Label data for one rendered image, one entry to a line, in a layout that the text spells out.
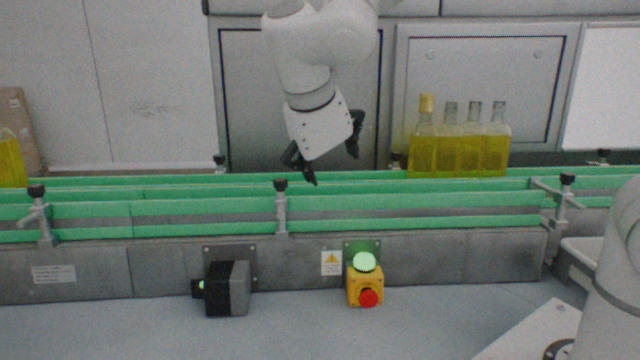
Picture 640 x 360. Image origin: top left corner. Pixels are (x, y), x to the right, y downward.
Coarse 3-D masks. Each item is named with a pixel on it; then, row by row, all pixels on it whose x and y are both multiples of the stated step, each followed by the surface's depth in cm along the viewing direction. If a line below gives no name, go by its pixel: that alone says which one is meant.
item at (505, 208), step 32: (480, 192) 83; (512, 192) 83; (544, 192) 83; (0, 224) 78; (32, 224) 78; (64, 224) 79; (96, 224) 79; (128, 224) 79; (160, 224) 80; (192, 224) 80; (224, 224) 81; (256, 224) 81; (288, 224) 82; (320, 224) 82; (352, 224) 83; (384, 224) 83; (416, 224) 84; (448, 224) 84; (480, 224) 85; (512, 224) 85
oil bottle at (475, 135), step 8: (464, 128) 91; (472, 128) 90; (480, 128) 90; (464, 136) 91; (472, 136) 90; (480, 136) 90; (464, 144) 91; (472, 144) 91; (480, 144) 91; (464, 152) 91; (472, 152) 91; (480, 152) 92; (464, 160) 92; (472, 160) 92; (480, 160) 92; (464, 168) 92; (472, 168) 93; (480, 168) 93; (464, 176) 93; (472, 176) 93; (480, 176) 93
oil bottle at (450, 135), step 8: (440, 128) 90; (448, 128) 89; (456, 128) 89; (440, 136) 90; (448, 136) 90; (456, 136) 90; (440, 144) 90; (448, 144) 90; (456, 144) 90; (440, 152) 91; (448, 152) 91; (456, 152) 91; (440, 160) 91; (448, 160) 91; (456, 160) 91; (440, 168) 92; (448, 168) 92; (456, 168) 92; (440, 176) 93; (448, 176) 93; (456, 176) 93
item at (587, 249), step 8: (568, 240) 89; (576, 240) 89; (584, 240) 89; (592, 240) 89; (600, 240) 89; (568, 248) 86; (576, 248) 90; (584, 248) 90; (592, 248) 90; (600, 248) 90; (576, 256) 83; (584, 256) 82; (592, 256) 90; (592, 264) 79
